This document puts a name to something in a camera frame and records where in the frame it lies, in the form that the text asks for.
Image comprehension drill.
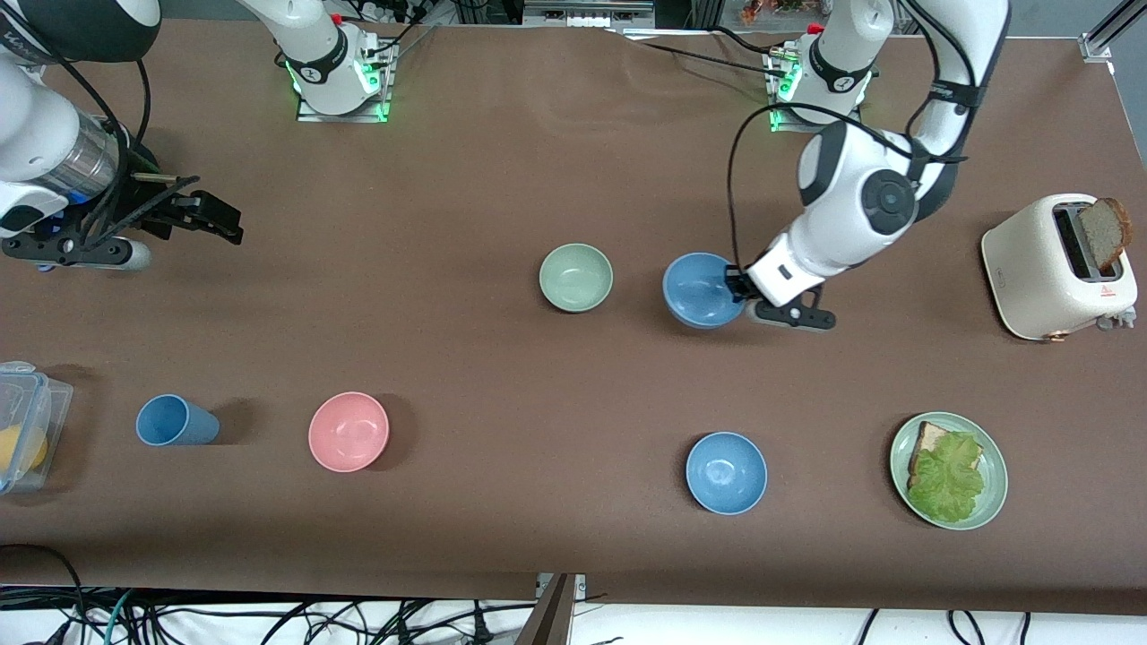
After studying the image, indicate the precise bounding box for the light green bowl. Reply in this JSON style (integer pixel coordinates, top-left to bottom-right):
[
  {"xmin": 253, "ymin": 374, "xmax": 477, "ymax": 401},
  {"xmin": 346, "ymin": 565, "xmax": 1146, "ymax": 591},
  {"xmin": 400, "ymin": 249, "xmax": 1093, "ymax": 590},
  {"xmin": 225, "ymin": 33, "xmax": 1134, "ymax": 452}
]
[{"xmin": 538, "ymin": 243, "xmax": 616, "ymax": 314}]

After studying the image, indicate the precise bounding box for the metal table edge bracket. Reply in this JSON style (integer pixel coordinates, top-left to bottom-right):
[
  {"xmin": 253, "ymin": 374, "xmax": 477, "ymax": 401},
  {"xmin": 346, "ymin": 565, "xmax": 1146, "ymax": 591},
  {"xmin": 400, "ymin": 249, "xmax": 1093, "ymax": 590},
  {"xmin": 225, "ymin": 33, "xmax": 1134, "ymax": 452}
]
[{"xmin": 513, "ymin": 572, "xmax": 589, "ymax": 645}]

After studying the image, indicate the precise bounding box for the brown table cover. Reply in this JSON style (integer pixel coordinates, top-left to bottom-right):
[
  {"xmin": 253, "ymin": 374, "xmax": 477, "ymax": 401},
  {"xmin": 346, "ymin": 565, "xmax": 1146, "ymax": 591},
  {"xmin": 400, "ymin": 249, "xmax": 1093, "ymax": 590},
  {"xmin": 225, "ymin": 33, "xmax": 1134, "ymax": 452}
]
[{"xmin": 0, "ymin": 16, "xmax": 1147, "ymax": 618}]

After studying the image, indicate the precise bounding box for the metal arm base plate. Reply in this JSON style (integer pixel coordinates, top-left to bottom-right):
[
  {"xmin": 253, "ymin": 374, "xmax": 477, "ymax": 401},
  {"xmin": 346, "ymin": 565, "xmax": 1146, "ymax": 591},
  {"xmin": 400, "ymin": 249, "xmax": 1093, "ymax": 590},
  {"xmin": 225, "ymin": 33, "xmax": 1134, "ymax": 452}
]
[
  {"xmin": 767, "ymin": 45, "xmax": 867, "ymax": 136},
  {"xmin": 295, "ymin": 34, "xmax": 394, "ymax": 125}
]

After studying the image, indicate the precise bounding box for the teal cable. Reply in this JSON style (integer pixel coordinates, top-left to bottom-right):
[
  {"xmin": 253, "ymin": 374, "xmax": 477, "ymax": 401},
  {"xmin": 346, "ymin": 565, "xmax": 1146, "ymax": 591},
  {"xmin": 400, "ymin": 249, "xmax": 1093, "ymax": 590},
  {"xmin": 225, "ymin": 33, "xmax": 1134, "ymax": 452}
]
[{"xmin": 103, "ymin": 589, "xmax": 137, "ymax": 645}]

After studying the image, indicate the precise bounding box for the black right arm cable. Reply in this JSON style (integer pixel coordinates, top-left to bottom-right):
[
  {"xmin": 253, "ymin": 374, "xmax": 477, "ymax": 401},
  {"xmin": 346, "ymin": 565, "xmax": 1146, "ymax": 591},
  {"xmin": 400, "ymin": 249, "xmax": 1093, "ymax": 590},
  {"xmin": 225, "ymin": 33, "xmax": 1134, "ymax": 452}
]
[{"xmin": 49, "ymin": 56, "xmax": 176, "ymax": 245}]

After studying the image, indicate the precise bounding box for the clear plastic lidded container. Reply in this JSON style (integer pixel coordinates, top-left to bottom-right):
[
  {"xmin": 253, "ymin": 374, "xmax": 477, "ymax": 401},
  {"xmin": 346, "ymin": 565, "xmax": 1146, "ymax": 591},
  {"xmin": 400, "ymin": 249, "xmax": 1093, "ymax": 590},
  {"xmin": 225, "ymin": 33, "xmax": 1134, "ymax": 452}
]
[{"xmin": 0, "ymin": 360, "xmax": 74, "ymax": 496}]

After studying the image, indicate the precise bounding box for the green lettuce leaf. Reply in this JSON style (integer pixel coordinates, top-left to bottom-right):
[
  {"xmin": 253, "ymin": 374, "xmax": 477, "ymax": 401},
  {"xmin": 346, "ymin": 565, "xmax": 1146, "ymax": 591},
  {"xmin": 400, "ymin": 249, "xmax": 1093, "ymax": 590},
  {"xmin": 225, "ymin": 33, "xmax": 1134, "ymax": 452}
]
[{"xmin": 907, "ymin": 432, "xmax": 987, "ymax": 526}]

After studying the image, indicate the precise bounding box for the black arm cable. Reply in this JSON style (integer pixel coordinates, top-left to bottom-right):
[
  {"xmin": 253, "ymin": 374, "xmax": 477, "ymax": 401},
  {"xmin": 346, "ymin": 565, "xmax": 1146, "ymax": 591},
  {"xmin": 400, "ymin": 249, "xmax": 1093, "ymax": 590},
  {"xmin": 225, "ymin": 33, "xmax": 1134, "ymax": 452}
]
[
  {"xmin": 49, "ymin": 56, "xmax": 176, "ymax": 245},
  {"xmin": 726, "ymin": 0, "xmax": 988, "ymax": 275}
]

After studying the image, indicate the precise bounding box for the cream toaster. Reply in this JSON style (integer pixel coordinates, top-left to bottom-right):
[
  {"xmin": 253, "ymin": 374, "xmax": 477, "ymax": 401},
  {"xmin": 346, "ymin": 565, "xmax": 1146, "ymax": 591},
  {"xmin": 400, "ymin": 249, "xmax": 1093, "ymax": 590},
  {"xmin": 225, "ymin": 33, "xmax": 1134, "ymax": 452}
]
[{"xmin": 980, "ymin": 193, "xmax": 1140, "ymax": 343}]

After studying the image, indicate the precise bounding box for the brown toast slice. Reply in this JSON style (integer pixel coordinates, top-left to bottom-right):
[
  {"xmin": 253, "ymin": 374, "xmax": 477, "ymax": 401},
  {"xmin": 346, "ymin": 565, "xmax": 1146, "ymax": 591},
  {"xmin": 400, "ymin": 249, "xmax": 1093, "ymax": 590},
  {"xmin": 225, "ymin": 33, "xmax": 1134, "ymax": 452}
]
[{"xmin": 1077, "ymin": 197, "xmax": 1134, "ymax": 275}]

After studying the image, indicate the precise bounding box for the blue bowl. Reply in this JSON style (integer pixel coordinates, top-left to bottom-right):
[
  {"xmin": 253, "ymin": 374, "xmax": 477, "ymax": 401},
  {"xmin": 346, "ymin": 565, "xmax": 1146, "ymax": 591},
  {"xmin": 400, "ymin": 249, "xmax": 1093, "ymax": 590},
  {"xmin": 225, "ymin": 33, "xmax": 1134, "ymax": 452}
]
[
  {"xmin": 662, "ymin": 252, "xmax": 750, "ymax": 331},
  {"xmin": 686, "ymin": 431, "xmax": 769, "ymax": 516}
]

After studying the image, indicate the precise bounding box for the bread slice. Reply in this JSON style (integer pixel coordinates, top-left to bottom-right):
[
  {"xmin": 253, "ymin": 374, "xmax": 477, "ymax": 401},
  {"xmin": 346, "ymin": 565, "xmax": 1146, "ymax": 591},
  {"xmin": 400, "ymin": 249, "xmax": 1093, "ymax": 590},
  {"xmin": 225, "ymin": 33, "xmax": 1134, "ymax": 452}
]
[{"xmin": 908, "ymin": 421, "xmax": 984, "ymax": 489}]

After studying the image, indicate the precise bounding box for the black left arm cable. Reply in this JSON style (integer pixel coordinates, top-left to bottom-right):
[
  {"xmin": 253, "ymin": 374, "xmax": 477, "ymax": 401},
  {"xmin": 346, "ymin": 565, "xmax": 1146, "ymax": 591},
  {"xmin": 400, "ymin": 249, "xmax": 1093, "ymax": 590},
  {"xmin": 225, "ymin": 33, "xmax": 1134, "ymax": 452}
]
[{"xmin": 726, "ymin": 0, "xmax": 988, "ymax": 275}]

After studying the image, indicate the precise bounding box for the yellow fruit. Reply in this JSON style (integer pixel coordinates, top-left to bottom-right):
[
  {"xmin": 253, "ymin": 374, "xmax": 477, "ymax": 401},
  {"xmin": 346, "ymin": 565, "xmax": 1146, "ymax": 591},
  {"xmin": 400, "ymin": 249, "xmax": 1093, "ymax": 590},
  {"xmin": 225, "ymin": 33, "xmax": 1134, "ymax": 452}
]
[{"xmin": 0, "ymin": 425, "xmax": 48, "ymax": 474}]

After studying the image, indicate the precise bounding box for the light green plate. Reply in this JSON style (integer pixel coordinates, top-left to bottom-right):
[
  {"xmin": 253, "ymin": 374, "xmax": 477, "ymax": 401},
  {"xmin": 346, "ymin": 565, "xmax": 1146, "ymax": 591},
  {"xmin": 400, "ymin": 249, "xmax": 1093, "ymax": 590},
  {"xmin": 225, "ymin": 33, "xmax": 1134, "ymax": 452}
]
[{"xmin": 889, "ymin": 411, "xmax": 1010, "ymax": 532}]

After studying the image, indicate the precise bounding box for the blue plastic cup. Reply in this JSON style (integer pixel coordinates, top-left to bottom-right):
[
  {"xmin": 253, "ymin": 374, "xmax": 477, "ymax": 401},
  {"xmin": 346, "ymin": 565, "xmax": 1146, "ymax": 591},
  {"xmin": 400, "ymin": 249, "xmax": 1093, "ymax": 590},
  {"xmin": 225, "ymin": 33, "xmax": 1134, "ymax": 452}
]
[{"xmin": 135, "ymin": 394, "xmax": 221, "ymax": 448}]

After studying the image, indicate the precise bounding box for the pink bowl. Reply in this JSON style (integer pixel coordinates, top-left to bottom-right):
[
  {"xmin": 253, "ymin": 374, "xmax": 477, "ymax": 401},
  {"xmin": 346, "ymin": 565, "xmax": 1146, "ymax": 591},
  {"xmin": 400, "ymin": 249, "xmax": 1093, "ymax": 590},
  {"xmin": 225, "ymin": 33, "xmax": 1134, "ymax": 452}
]
[{"xmin": 307, "ymin": 391, "xmax": 392, "ymax": 474}]

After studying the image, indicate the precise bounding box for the white power strip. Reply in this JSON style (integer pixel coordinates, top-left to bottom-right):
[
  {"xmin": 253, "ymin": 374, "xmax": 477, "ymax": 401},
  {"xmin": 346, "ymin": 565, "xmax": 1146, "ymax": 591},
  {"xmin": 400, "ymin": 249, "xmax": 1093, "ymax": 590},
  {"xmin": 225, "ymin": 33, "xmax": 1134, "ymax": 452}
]
[{"xmin": 352, "ymin": 0, "xmax": 424, "ymax": 25}]

